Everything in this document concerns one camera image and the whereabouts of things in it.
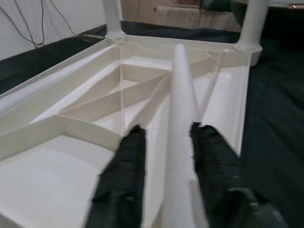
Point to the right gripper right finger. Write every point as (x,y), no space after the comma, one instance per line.
(218,180)

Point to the white plastic tabletop panel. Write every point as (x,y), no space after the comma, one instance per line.
(47,178)

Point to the beige cloth covered bench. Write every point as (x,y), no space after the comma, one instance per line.
(190,16)

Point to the black table cloth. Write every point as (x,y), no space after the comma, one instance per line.
(273,118)

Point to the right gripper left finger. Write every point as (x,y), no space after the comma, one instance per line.
(123,180)

